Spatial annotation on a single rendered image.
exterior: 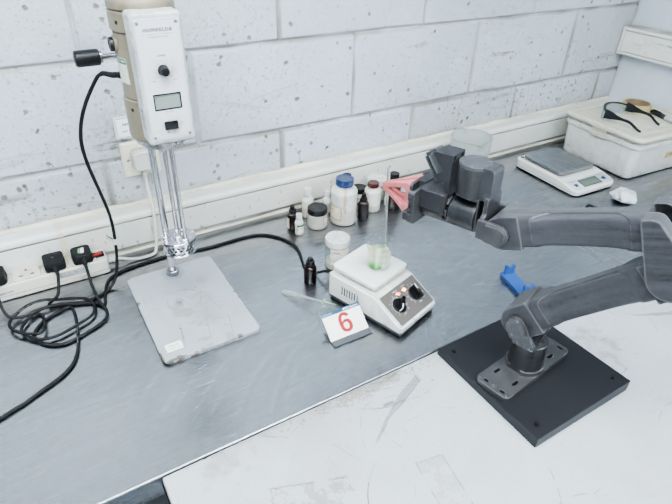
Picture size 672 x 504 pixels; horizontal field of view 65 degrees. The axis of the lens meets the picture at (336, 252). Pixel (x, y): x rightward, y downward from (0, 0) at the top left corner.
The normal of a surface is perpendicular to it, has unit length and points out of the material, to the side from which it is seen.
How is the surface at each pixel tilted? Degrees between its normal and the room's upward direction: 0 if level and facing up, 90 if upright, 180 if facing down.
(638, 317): 0
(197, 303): 0
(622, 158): 93
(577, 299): 88
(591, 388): 2
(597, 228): 88
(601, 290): 89
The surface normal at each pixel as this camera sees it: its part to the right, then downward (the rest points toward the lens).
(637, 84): -0.85, 0.26
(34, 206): 0.52, 0.50
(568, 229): -0.67, 0.37
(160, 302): 0.03, -0.83
